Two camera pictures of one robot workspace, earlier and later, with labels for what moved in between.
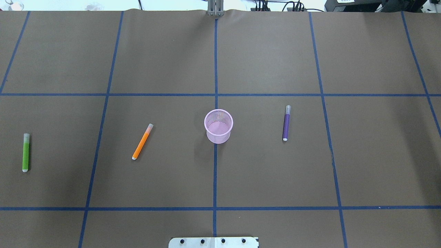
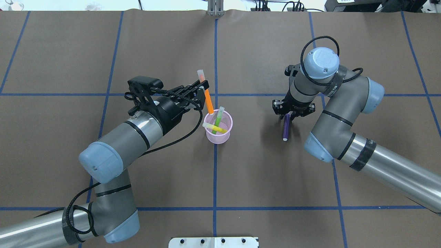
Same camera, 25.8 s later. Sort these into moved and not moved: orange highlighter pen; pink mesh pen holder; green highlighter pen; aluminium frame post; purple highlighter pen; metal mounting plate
Moved: orange highlighter pen; green highlighter pen
Not moved: aluminium frame post; metal mounting plate; pink mesh pen holder; purple highlighter pen
